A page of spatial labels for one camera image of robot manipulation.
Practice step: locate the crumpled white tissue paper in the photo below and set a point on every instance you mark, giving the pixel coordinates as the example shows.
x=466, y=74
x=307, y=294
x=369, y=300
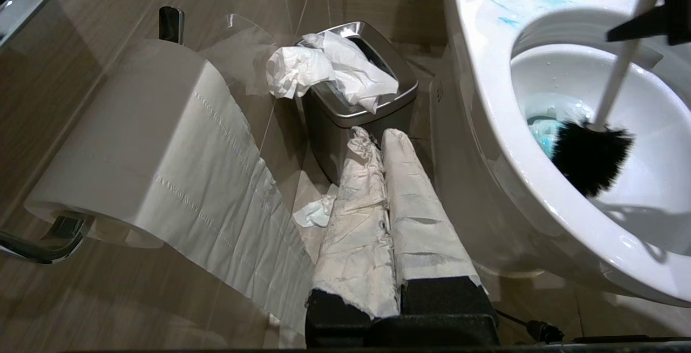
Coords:
x=324, y=67

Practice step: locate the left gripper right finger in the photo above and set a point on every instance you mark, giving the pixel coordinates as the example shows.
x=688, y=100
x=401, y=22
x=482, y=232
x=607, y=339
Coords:
x=424, y=234

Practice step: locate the white toilet brush black bristles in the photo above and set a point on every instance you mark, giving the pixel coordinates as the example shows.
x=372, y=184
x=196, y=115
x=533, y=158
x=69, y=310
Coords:
x=591, y=156

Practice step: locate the white toilet paper roll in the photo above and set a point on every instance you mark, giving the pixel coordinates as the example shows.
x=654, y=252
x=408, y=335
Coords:
x=162, y=153

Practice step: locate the chrome toilet paper holder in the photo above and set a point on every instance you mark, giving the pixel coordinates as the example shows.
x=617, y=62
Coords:
x=48, y=245

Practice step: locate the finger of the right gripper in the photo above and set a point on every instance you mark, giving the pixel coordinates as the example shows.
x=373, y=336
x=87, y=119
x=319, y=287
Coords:
x=656, y=21

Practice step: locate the small crumpled tissue scrap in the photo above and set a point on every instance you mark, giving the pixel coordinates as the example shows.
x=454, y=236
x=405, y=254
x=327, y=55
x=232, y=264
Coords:
x=316, y=212

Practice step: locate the white toilet bowl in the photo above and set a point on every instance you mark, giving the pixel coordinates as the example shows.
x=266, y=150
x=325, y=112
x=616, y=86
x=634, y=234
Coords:
x=540, y=223

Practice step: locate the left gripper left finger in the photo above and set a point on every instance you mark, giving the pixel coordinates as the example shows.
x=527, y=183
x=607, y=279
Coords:
x=353, y=234

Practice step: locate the stainless steel trash bin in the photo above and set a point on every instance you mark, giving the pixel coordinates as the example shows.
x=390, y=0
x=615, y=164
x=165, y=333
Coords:
x=345, y=142

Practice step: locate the chrome rail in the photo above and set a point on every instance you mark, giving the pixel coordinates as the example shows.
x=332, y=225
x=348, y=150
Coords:
x=27, y=2

